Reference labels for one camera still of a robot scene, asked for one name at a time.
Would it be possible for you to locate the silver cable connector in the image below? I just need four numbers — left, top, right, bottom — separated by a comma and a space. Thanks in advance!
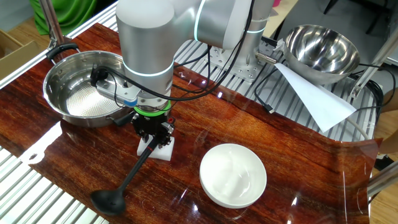
254, 51, 277, 65

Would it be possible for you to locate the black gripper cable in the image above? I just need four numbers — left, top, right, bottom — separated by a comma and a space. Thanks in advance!
169, 0, 256, 103

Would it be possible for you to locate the green cloth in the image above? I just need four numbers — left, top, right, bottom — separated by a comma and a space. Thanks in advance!
29, 0, 99, 37

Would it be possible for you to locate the aluminium frame post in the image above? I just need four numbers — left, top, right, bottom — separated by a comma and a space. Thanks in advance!
366, 161, 398, 197
39, 0, 68, 47
349, 34, 398, 99

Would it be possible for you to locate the brown cardboard box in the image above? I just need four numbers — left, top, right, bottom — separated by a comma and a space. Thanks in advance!
0, 29, 41, 80

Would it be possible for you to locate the black camera cable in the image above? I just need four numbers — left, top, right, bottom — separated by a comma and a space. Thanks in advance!
90, 0, 256, 102

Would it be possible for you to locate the steel mixing bowl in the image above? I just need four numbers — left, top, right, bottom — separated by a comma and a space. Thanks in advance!
283, 24, 361, 85

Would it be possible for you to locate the green adapter ring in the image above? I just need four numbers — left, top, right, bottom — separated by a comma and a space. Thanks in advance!
133, 100, 172, 118

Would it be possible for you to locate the white sponge block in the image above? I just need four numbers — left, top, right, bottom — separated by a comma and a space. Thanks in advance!
136, 134, 175, 162

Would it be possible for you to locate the wood pattern table mat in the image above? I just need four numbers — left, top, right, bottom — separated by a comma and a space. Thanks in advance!
0, 22, 383, 224

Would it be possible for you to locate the black ladle with red ring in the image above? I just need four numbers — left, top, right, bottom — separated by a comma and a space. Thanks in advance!
90, 116, 175, 217

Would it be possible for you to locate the white ceramic bowl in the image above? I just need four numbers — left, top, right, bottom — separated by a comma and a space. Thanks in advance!
199, 142, 268, 209

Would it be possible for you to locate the black shoe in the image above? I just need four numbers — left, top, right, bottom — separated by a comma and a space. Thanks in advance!
374, 154, 396, 170

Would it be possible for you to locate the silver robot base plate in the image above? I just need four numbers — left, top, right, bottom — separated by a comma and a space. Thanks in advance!
208, 43, 280, 83

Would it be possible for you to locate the person bare limb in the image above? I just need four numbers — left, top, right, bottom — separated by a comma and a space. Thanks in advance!
379, 129, 398, 155
382, 88, 398, 113

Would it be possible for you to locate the beige wooden board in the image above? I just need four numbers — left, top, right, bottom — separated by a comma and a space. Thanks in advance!
266, 0, 299, 38

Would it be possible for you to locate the white paper sheet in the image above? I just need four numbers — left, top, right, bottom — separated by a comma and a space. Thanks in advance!
274, 63, 358, 133

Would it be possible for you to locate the steel pot with black handles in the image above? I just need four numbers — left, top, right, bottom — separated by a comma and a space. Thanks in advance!
42, 42, 147, 128

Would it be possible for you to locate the grey hose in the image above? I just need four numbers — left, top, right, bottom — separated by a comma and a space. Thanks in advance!
345, 116, 371, 141

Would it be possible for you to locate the black cable bundle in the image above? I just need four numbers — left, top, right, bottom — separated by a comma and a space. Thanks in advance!
349, 63, 397, 125

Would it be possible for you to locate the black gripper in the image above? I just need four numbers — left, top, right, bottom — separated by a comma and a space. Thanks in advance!
132, 114, 175, 149

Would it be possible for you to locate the black usb cable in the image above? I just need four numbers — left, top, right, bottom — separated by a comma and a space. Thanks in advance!
254, 67, 285, 114

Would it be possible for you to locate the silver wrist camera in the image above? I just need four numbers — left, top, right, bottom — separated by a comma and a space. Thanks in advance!
91, 70, 141, 108

